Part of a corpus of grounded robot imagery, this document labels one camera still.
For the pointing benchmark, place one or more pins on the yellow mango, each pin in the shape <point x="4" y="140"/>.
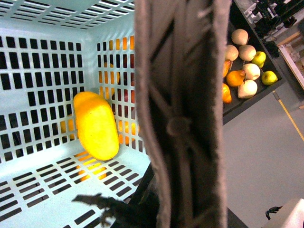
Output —
<point x="96" y="126"/>

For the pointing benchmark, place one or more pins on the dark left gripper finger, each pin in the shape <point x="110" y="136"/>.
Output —
<point x="142" y="215"/>

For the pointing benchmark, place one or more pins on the light blue plastic basket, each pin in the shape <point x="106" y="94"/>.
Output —
<point x="51" y="50"/>

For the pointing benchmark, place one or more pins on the brown basket handle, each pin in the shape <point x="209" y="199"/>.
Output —
<point x="179" y="57"/>

